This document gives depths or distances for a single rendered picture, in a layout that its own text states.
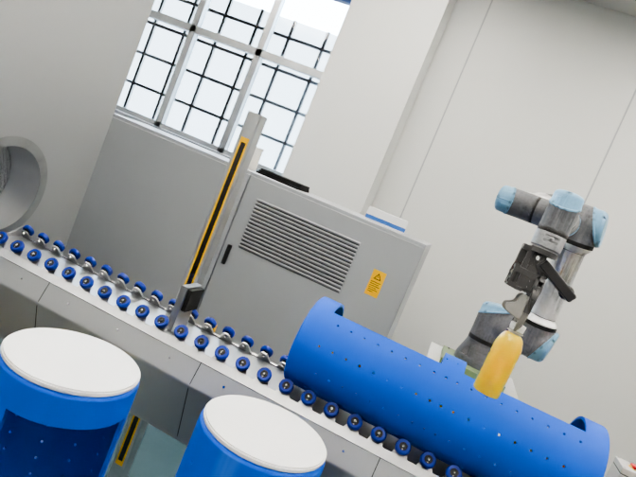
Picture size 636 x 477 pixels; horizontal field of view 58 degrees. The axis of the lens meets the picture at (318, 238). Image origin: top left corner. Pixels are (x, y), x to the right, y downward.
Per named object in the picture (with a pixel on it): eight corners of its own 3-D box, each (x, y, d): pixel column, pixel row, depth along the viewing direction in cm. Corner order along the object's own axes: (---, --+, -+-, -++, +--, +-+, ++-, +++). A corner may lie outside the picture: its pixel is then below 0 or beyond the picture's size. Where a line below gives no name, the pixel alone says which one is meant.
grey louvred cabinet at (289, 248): (77, 310, 422) (146, 124, 407) (343, 450, 373) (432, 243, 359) (22, 321, 370) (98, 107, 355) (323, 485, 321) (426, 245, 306)
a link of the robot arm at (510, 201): (537, 186, 198) (503, 175, 156) (569, 198, 193) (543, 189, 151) (523, 219, 200) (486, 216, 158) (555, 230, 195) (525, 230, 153)
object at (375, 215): (364, 218, 343) (369, 205, 342) (402, 233, 340) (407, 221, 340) (363, 218, 331) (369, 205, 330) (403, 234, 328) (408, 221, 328)
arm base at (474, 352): (452, 349, 211) (464, 325, 210) (492, 367, 209) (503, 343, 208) (454, 359, 197) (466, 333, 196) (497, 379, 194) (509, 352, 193)
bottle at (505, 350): (471, 390, 144) (503, 323, 142) (471, 384, 151) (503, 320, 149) (498, 404, 142) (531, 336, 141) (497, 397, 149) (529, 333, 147)
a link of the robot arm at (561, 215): (588, 203, 145) (586, 196, 137) (569, 242, 146) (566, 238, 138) (556, 191, 149) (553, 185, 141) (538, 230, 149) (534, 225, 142)
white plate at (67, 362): (-27, 328, 114) (-28, 334, 114) (52, 400, 101) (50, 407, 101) (90, 326, 138) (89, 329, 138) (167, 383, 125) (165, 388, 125)
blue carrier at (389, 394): (302, 367, 196) (333, 291, 192) (557, 497, 174) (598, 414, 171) (273, 390, 168) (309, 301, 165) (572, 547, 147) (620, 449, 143)
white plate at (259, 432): (343, 481, 114) (340, 485, 114) (309, 412, 140) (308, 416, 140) (209, 450, 105) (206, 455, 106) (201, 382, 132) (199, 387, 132)
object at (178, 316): (180, 324, 197) (196, 282, 196) (189, 328, 196) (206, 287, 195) (165, 327, 188) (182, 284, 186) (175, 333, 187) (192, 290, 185)
